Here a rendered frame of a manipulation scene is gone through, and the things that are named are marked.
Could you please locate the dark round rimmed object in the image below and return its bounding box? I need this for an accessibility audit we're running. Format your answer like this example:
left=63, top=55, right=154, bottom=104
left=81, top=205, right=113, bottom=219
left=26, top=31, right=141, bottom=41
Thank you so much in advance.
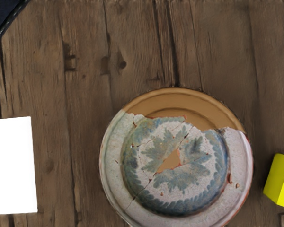
left=0, top=0, right=30, bottom=54

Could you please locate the cracked blue floral ceramic plate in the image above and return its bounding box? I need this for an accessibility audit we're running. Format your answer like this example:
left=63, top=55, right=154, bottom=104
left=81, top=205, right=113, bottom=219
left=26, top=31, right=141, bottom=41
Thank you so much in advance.
left=98, top=87, right=254, bottom=227

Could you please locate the white block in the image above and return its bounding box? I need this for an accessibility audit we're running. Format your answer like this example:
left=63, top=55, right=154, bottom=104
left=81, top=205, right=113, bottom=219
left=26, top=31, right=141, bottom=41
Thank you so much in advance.
left=0, top=116, right=38, bottom=216

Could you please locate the yellow block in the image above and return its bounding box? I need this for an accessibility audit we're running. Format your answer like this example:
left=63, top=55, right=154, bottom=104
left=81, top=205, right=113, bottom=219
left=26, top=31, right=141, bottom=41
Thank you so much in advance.
left=263, top=153, right=284, bottom=210

